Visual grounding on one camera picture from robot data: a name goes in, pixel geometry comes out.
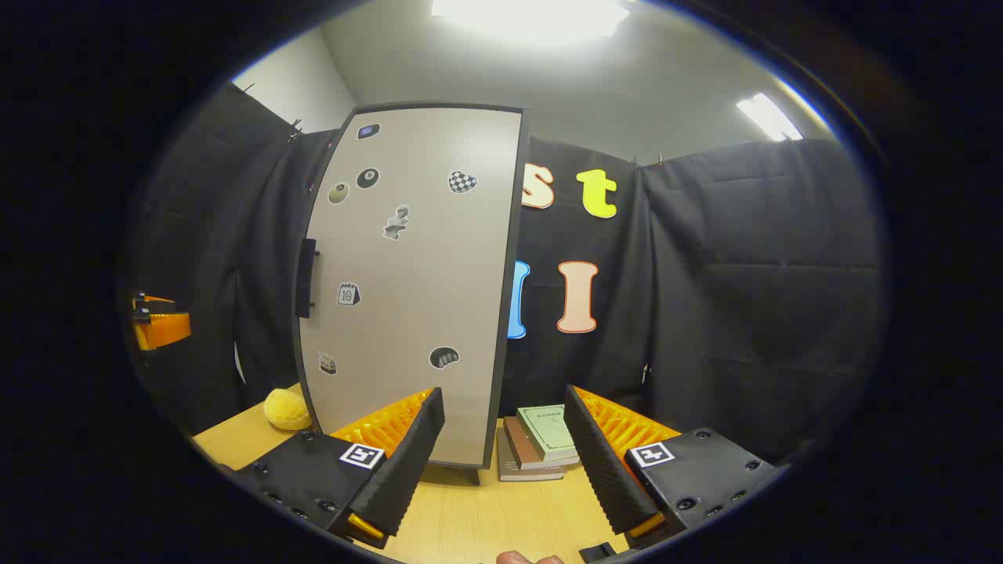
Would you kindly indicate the ceiling light panel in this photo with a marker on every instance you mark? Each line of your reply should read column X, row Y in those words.
column 769, row 117
column 533, row 16

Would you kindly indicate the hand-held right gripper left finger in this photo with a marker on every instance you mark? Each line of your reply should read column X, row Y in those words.
column 407, row 462

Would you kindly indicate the grey cabinet door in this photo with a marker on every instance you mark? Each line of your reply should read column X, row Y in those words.
column 415, row 298

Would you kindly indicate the yellow foam bun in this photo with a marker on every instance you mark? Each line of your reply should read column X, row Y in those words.
column 286, row 411

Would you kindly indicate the black backdrop cloth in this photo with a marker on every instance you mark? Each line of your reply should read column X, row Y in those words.
column 744, row 298

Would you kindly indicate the grey book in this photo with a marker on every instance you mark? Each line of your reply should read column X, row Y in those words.
column 509, row 471

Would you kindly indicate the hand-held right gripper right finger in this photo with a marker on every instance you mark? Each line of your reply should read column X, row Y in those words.
column 603, row 462

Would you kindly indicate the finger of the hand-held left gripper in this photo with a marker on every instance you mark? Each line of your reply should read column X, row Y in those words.
column 161, row 329

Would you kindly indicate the brown book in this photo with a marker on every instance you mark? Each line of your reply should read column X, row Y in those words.
column 519, row 446

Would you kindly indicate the green notebook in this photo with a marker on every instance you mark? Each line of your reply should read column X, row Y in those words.
column 548, row 431

